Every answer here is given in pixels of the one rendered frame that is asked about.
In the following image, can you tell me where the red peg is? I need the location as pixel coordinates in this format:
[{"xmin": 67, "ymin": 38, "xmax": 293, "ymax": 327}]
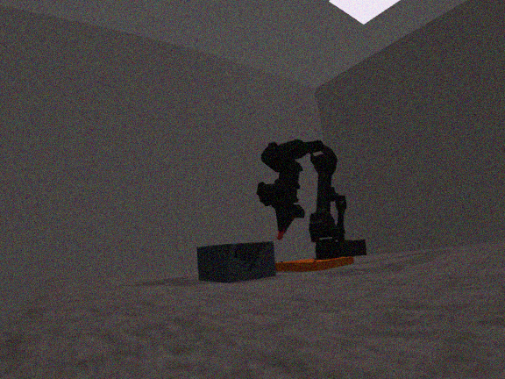
[{"xmin": 277, "ymin": 228, "xmax": 285, "ymax": 240}]

